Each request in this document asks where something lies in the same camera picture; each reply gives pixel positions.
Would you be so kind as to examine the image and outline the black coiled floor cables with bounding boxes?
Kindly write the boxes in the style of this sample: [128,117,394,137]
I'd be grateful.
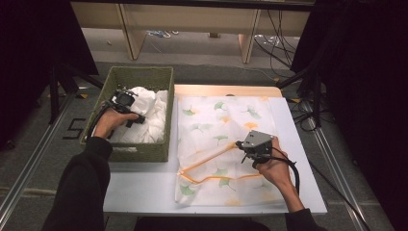
[288,97,323,133]

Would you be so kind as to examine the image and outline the long black floor cable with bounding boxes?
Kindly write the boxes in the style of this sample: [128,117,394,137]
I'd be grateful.
[306,158,371,231]

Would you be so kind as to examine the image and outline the right hand-held gripper cable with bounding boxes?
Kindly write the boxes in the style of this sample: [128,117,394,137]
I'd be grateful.
[268,155,301,195]

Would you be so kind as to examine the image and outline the white cloth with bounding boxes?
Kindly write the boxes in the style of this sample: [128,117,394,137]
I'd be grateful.
[109,86,169,152]

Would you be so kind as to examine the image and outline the aluminium floor rail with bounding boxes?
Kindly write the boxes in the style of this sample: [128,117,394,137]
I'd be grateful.
[307,126,373,231]
[0,92,78,220]

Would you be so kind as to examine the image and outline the beige wooden desk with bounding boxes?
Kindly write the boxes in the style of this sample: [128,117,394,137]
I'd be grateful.
[69,0,316,64]

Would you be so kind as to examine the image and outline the person's dark pants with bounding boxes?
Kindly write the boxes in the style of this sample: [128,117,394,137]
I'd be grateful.
[134,216,287,231]

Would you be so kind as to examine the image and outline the blue and white cable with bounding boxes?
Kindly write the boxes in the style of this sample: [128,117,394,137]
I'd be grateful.
[146,29,181,39]

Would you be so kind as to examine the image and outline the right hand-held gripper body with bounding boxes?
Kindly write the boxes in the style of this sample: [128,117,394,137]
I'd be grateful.
[240,129,276,169]

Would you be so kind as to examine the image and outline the white foam board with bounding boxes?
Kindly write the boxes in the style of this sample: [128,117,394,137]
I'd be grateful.
[103,95,328,216]

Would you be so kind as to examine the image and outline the leaf-print mesh laundry bag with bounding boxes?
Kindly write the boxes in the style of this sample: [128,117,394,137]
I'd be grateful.
[174,95,290,207]

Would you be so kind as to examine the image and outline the black cable bundle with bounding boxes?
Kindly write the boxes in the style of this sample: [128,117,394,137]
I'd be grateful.
[253,9,301,70]

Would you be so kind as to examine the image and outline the person's left hand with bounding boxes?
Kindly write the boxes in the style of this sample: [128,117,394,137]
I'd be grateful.
[92,108,140,140]

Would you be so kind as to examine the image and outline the black curtain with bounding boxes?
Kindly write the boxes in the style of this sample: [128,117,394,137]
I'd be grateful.
[290,0,408,231]
[0,0,99,152]

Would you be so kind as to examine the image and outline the person's right hand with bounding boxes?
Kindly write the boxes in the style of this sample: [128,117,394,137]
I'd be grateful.
[255,136,295,191]

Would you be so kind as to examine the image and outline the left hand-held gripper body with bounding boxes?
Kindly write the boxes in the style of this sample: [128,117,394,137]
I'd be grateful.
[103,88,140,114]

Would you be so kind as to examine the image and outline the green woven basket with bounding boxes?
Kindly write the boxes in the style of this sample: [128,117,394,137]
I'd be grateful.
[79,65,175,163]

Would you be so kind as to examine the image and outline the black metal stand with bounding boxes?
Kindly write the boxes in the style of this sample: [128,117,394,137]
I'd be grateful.
[47,62,105,125]
[277,62,323,129]

